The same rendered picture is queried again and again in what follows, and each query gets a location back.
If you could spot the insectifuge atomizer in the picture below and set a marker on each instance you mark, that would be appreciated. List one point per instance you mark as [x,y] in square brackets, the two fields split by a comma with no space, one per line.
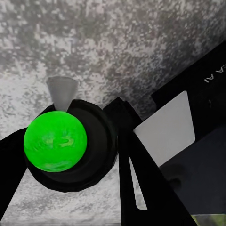
[72,144]

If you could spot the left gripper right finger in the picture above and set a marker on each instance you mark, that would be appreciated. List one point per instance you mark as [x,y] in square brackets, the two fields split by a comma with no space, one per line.
[164,207]

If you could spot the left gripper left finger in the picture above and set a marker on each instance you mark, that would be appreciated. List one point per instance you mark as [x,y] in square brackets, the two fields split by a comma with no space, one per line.
[12,167]

